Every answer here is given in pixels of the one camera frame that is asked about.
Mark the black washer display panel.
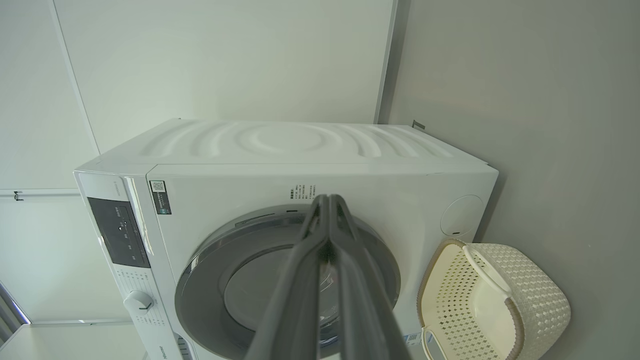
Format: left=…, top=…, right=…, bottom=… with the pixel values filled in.
left=87, top=197, right=151, bottom=269

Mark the cream perforated laundry basket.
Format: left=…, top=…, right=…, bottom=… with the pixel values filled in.
left=417, top=239, right=572, bottom=360

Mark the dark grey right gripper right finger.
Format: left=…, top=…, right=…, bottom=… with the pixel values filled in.
left=330, top=194, right=412, bottom=360

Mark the round filter cover flap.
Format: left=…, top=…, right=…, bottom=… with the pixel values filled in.
left=440, top=195, right=485, bottom=236

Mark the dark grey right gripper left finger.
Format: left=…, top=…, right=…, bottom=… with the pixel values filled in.
left=244, top=195, right=331, bottom=360

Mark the dark QR code sticker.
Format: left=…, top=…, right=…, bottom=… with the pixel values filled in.
left=149, top=180, right=172, bottom=215

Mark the white program dial knob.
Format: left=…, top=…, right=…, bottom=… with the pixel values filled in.
left=123, top=290, right=155, bottom=312

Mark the white partition panel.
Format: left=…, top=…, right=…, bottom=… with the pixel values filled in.
left=52, top=0, right=399, bottom=153

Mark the white front-load washing machine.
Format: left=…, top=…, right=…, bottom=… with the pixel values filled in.
left=73, top=118, right=499, bottom=360

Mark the round glass washer door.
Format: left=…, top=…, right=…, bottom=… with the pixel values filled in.
left=175, top=204, right=402, bottom=360

